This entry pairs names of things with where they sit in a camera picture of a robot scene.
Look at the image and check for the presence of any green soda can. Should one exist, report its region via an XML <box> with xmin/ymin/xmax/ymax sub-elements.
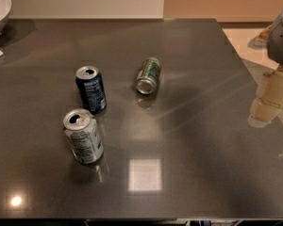
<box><xmin>135</xmin><ymin>57</ymin><xmax>161</xmax><ymax>95</ymax></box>

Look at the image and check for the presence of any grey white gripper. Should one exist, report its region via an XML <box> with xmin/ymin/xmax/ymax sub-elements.
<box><xmin>254</xmin><ymin>10</ymin><xmax>283</xmax><ymax>122</ymax></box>

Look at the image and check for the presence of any blue soda can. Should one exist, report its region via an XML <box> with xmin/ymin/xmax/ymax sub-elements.
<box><xmin>75</xmin><ymin>66</ymin><xmax>107</xmax><ymax>114</ymax></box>

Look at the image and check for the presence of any silver white soda can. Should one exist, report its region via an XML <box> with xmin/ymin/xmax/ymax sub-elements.
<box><xmin>63</xmin><ymin>108</ymin><xmax>104</xmax><ymax>164</ymax></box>

